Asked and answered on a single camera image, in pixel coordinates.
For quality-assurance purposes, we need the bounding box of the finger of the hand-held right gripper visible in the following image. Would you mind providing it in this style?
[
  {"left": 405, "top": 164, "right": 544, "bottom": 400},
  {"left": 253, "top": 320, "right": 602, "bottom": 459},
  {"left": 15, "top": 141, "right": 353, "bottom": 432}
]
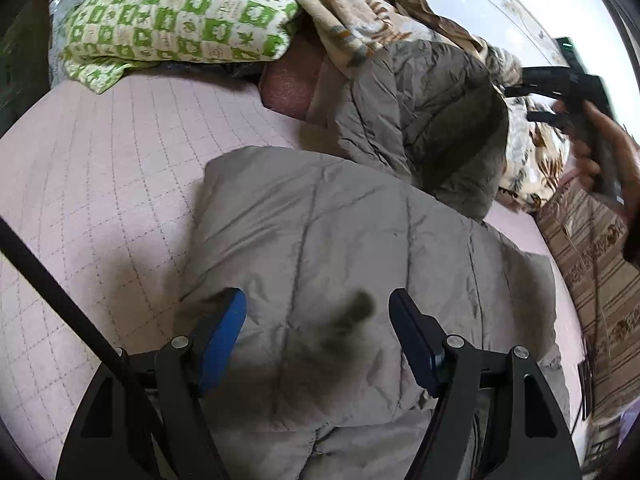
[
  {"left": 504, "top": 86, "right": 551, "bottom": 101},
  {"left": 526, "top": 111, "right": 571, "bottom": 128}
]

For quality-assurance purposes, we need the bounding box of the black cable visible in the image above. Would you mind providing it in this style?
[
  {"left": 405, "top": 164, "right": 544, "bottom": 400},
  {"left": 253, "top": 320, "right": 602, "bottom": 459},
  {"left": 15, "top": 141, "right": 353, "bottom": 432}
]
[{"left": 0, "top": 217, "right": 166, "bottom": 480}]

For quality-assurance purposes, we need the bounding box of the striped brown cushion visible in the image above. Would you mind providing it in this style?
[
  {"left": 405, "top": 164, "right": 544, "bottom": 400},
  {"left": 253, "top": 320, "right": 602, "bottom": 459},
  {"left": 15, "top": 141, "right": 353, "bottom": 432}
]
[{"left": 535, "top": 180, "right": 640, "bottom": 441}]

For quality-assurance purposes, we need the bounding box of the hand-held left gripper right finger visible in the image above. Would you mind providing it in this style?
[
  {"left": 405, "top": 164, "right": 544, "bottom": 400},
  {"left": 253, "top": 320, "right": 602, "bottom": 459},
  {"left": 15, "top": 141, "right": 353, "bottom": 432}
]
[{"left": 388, "top": 287, "right": 583, "bottom": 480}]

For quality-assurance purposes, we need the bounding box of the wooden door with glass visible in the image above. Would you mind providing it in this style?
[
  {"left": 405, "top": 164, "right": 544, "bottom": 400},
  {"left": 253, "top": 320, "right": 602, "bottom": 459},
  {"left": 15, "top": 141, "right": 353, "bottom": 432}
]
[{"left": 0, "top": 0, "right": 56, "bottom": 136}]

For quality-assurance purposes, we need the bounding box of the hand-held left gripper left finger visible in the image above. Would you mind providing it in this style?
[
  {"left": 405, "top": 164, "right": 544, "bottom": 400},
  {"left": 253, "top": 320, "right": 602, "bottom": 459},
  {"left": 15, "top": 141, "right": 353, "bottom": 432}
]
[{"left": 56, "top": 287, "right": 248, "bottom": 480}]

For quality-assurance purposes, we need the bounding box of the grey-brown quilted hooded jacket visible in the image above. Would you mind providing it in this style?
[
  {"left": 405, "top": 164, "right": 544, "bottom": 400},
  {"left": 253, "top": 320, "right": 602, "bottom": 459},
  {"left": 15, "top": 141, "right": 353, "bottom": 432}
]
[{"left": 177, "top": 37, "right": 571, "bottom": 480}]

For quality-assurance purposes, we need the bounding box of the reddish brown pillow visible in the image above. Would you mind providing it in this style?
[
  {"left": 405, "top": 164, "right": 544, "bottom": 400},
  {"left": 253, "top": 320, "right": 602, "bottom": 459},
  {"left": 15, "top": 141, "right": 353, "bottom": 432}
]
[{"left": 260, "top": 30, "right": 333, "bottom": 121}]

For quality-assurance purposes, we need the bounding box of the person's right hand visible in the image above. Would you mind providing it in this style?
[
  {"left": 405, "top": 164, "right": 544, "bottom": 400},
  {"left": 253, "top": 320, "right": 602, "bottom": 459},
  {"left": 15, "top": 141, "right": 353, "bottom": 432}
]
[{"left": 555, "top": 99, "right": 640, "bottom": 226}]

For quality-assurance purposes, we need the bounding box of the pink quilted mattress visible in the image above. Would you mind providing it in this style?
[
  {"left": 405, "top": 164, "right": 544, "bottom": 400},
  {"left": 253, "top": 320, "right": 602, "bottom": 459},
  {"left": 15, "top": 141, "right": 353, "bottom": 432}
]
[{"left": 0, "top": 72, "right": 591, "bottom": 480}]

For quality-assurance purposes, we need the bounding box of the green checked pillow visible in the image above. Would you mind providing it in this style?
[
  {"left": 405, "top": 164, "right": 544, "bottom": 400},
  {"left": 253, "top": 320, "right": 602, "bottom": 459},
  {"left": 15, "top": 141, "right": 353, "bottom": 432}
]
[{"left": 60, "top": 0, "right": 301, "bottom": 95}]

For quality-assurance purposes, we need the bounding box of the leaf print blanket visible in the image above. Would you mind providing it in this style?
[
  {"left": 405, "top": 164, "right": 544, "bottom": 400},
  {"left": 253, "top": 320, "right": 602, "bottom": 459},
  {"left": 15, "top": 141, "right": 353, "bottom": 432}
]
[{"left": 260, "top": 0, "right": 571, "bottom": 211}]

